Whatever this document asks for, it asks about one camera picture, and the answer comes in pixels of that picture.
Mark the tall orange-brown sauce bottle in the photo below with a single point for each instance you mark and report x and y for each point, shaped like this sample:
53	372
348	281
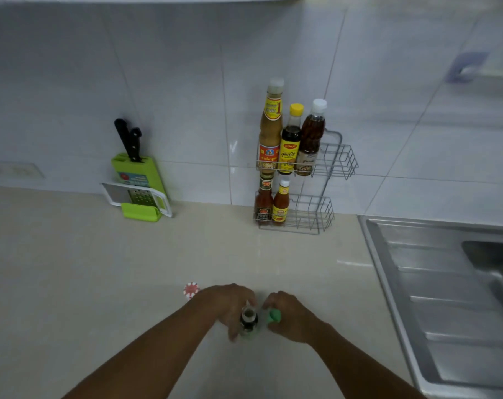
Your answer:
271	132

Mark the blue-grey wall hook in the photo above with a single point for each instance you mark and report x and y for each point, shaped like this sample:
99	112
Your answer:
463	66

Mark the small dark glass bottle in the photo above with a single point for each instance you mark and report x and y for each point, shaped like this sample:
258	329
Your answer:
249	322

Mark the white-capped brown sauce bottle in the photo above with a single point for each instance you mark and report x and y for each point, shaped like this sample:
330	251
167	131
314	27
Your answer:
310	137

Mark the green bottle cap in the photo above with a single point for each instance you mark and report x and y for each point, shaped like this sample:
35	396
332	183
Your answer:
274	316

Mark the person's left forearm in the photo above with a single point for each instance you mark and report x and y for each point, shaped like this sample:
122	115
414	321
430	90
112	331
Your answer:
151	353

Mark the red and white bottle cap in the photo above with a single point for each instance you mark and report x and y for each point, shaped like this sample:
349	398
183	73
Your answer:
191	290

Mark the person's right hand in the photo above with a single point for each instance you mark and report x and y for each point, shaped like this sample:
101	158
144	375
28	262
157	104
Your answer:
295	322

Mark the person's left thumb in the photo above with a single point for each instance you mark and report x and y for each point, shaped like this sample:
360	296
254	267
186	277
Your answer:
235	330

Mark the person's right fingers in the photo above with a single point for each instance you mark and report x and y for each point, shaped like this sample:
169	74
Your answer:
273	301

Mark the white and green grater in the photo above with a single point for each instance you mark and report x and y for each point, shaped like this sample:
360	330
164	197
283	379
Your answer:
118	195

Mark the person's left hand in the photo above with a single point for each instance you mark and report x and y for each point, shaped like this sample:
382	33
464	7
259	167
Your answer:
222	303

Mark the yellow-capped dark sauce bottle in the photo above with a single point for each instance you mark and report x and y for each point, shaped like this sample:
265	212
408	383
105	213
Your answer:
290	145

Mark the stainless steel sink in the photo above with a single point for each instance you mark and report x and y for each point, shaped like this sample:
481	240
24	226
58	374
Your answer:
451	299

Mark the person's right forearm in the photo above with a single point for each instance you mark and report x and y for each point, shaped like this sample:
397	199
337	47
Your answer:
359	365

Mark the white-capped red chili sauce bottle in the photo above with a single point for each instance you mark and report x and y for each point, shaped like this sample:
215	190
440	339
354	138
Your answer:
280	203

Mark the dark-capped red sauce bottle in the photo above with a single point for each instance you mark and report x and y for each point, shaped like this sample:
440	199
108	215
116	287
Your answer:
263	201

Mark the green knife block stand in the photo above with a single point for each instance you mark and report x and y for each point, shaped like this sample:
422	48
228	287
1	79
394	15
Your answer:
145	174

